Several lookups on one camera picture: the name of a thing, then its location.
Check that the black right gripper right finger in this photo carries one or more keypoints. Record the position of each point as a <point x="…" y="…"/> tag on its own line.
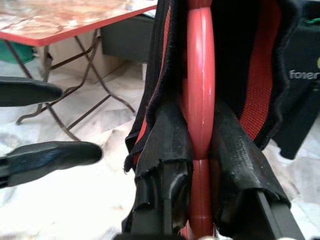
<point x="237" y="170"/>

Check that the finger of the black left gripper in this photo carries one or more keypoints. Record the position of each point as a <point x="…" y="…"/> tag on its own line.
<point x="30" y="91"/>
<point x="55" y="156"/>

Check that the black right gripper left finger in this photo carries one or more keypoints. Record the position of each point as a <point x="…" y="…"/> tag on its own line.
<point x="170" y="140"/>

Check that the red plastic hanger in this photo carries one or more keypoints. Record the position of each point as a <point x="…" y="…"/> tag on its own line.
<point x="200" y="100"/>

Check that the green plastic box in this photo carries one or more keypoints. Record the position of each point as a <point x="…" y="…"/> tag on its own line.
<point x="15" y="51"/>

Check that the marble top folding table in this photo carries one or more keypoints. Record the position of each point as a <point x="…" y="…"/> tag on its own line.
<point x="50" y="20"/>

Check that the brown cardboard box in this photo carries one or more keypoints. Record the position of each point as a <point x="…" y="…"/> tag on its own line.
<point x="112" y="65"/>

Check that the black printed t-shirt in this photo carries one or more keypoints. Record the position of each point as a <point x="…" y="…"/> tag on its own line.
<point x="305" y="100"/>

